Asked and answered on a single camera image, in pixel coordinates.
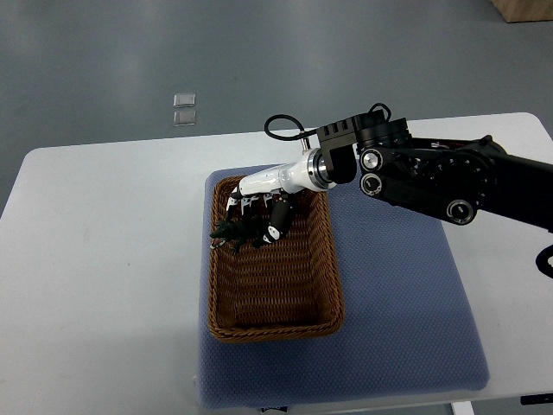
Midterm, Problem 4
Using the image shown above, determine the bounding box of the dark green toy crocodile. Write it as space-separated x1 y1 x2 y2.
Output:
210 215 269 253

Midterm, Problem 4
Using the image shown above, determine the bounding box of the upper metal floor plate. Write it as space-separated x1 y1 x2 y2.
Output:
173 93 196 108

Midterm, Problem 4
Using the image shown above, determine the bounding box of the blue grey cushion mat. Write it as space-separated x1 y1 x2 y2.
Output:
196 183 489 409

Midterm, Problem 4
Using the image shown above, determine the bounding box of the black table edge bracket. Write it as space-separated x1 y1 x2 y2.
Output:
520 393 553 405

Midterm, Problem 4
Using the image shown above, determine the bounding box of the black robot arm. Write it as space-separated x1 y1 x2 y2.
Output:
225 104 552 247

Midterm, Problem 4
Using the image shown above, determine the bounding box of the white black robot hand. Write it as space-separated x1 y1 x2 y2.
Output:
226 149 336 243

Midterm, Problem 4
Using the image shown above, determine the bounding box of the brown wicker basket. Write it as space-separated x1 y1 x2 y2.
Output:
200 190 345 343

